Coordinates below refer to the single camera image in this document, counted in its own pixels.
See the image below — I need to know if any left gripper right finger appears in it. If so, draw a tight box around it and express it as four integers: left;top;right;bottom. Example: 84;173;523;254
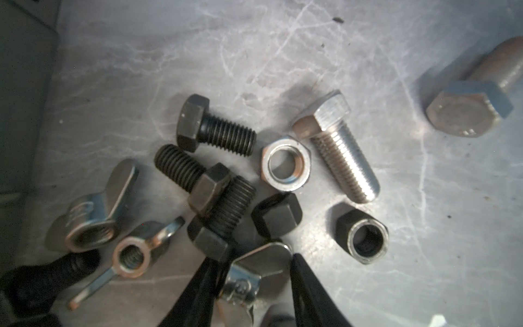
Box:
290;253;353;327

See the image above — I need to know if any black hex bolt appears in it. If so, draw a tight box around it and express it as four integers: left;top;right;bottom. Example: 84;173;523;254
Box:
187;176;256;262
154;144;232;217
177;94;257;157

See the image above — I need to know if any black hex nut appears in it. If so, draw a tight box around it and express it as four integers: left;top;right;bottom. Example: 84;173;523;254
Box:
251;192;303;238
335;209;390;265

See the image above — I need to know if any silver hex bolt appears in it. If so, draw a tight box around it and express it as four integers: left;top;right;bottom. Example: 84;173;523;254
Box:
292;89;381;204
426;36;522;138

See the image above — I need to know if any silver hex nut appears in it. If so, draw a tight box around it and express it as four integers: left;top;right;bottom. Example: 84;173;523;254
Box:
260;136;312;192

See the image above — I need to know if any grey plastic organizer box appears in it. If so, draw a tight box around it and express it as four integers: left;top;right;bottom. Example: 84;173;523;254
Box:
1;1;61;272

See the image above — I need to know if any silver hex bolt upright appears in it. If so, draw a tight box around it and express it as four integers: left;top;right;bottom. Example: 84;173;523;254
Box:
292;89;381;204

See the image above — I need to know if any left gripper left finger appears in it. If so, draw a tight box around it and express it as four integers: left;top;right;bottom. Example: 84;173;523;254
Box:
159;258;221;326

